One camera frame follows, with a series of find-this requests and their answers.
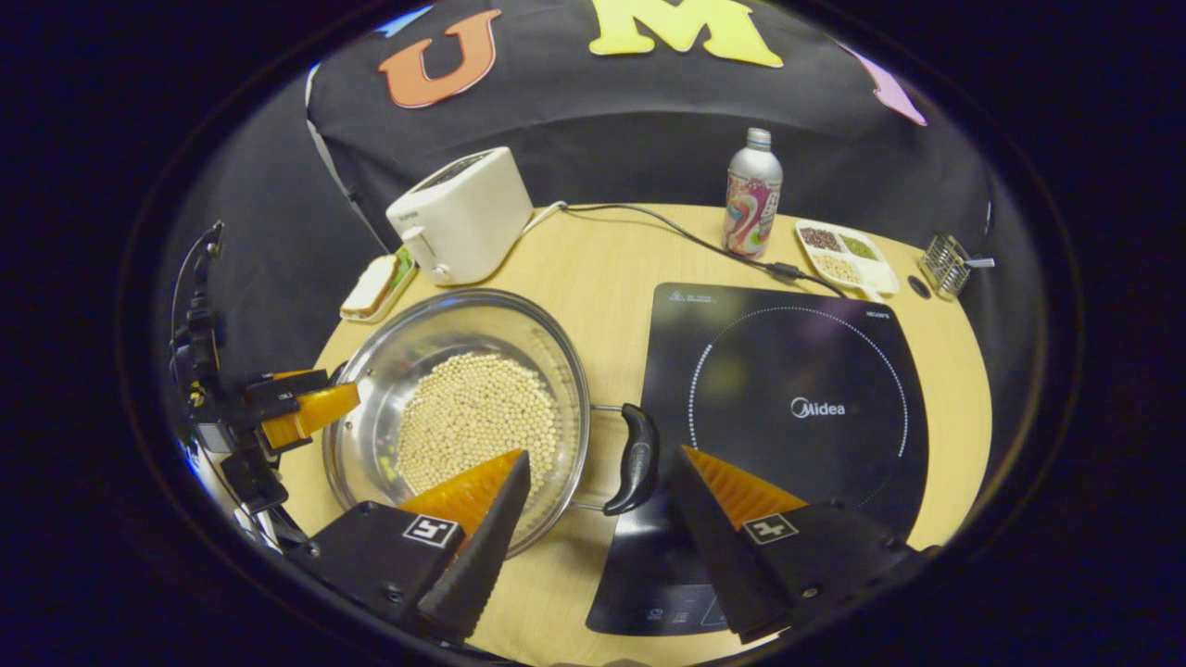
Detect silver drink bottle colourful label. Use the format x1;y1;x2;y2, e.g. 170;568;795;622
722;128;784;260

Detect pile of soybeans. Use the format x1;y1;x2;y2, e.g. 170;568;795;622
394;350;560;497

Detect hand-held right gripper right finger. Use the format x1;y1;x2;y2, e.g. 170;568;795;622
667;445;941;647

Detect white toaster cable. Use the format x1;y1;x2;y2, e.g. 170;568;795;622
522;199;568;238

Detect metal wire utensil basket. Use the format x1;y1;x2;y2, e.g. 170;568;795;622
922;232;972;299

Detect black power cable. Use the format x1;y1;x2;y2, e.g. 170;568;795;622
561;202;849;299

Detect sandwich with lettuce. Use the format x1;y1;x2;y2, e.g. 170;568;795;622
341;252;413;316

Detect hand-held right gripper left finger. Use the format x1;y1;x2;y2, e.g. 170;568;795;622
285;448;533;647

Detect white toaster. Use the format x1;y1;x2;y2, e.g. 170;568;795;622
385;146;536;287

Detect white sandwich plate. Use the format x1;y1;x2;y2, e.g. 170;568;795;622
339;245;420;324

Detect black induction cooktop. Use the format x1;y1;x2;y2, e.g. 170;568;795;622
586;282;930;637

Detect white divided grain tray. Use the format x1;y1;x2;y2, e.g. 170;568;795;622
795;220;901;302

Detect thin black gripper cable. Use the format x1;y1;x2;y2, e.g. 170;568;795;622
171;220;225;316

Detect steel pot with black handles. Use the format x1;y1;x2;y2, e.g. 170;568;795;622
322;288;661;559

